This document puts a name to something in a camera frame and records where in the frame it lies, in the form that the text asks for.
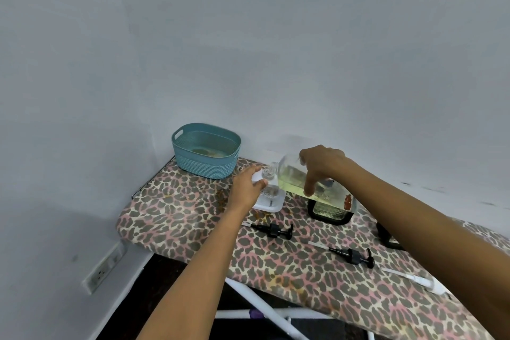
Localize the clear dispenser bottle black base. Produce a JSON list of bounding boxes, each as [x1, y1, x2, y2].
[[307, 197, 356, 226]]

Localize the yellow item in basket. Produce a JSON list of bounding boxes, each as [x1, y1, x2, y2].
[[190, 147, 224, 158]]

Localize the white wall outlet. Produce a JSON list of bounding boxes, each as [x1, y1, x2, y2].
[[81, 240, 126, 296]]

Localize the clear dispenser bottle white base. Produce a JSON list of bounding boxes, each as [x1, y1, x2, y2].
[[251, 165, 287, 213]]

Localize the person's right forearm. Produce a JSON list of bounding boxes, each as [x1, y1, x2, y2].
[[337, 160, 510, 340]]

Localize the black pump head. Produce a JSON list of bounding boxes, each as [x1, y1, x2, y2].
[[241, 222, 295, 240], [308, 240, 375, 270]]

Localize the white pump head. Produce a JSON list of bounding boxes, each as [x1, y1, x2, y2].
[[380, 267, 449, 296]]

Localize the person's right hand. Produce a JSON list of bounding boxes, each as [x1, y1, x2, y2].
[[299, 145, 360, 197]]

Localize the leopard print ironing board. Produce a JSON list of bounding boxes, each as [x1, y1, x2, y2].
[[116, 156, 510, 340]]

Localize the person's left forearm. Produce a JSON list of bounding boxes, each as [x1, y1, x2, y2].
[[137, 205, 256, 340]]

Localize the teal plastic basket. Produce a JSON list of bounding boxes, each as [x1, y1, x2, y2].
[[172, 123, 242, 180]]

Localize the person's left hand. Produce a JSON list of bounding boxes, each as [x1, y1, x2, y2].
[[224, 164, 269, 215]]

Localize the large clear bottle yellow liquid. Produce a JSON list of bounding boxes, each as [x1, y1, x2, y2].
[[277, 154, 356, 213]]

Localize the white ironing board legs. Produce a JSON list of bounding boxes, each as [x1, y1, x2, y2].
[[214, 278, 375, 340]]

